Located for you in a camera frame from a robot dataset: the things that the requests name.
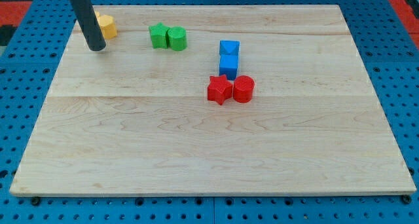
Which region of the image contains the red star block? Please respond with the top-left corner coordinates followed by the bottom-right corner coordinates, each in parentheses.
top-left (207, 75), bottom-right (233, 105)

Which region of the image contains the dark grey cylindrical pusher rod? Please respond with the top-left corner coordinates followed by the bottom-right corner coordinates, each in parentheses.
top-left (69, 0), bottom-right (106, 52)

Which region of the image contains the green star block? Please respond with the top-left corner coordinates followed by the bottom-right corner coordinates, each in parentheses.
top-left (149, 22), bottom-right (170, 48)

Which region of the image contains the green cylinder block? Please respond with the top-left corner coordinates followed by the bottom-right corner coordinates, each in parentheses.
top-left (168, 26), bottom-right (187, 51)

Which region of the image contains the yellow hexagon block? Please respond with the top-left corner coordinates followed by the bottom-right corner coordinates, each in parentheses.
top-left (98, 15), bottom-right (117, 39)

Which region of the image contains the red cylinder block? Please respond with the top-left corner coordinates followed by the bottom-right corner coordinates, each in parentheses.
top-left (232, 75), bottom-right (255, 103)

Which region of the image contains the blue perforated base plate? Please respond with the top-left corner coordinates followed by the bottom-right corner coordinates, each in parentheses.
top-left (1, 0), bottom-right (418, 223)

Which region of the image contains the blue cube block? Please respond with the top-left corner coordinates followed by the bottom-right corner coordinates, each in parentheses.
top-left (219, 54), bottom-right (239, 81)

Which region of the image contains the light wooden board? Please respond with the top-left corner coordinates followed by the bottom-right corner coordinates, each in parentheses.
top-left (10, 5), bottom-right (416, 197)

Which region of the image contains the blue pyramid-top block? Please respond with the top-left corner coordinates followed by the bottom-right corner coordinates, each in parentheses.
top-left (219, 40), bottom-right (240, 56)

